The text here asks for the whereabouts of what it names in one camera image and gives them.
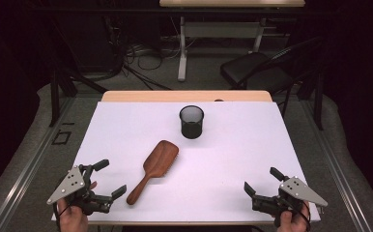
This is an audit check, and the white-legged desk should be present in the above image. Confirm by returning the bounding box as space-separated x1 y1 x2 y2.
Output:
158 0 306 82

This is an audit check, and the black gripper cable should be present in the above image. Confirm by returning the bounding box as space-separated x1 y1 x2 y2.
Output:
52 199 71 232
299 201 312 232

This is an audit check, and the person's left hand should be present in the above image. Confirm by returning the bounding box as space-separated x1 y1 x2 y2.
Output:
57 181 98 232

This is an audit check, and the white sheet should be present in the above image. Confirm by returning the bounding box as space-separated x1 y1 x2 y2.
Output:
51 101 322 223

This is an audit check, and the person's right hand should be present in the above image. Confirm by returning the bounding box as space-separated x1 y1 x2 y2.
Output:
275 201 311 232

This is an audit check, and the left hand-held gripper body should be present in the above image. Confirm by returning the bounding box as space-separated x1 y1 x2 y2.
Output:
46 164 113 217

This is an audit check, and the light wooden table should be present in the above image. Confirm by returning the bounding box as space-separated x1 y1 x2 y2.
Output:
57 90 304 226

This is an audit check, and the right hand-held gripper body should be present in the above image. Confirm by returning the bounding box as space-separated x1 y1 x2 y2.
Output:
251 175 329 227

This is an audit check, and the black folding chair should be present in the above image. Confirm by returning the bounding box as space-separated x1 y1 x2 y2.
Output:
219 36 324 98

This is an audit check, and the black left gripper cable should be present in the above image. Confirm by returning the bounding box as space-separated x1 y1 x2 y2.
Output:
52 199 71 232

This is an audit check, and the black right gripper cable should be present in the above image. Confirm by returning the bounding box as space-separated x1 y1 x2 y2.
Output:
299 201 312 232

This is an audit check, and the bundle of black floor cables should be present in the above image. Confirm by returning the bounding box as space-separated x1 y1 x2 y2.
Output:
103 15 173 91

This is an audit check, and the brown wooden hairbrush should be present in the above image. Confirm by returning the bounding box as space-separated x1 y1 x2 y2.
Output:
126 139 180 206

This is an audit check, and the black metal stand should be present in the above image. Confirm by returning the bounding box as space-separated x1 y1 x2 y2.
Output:
48 69 109 128

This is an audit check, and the black mesh cup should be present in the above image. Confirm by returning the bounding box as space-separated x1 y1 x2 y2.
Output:
179 104 206 140

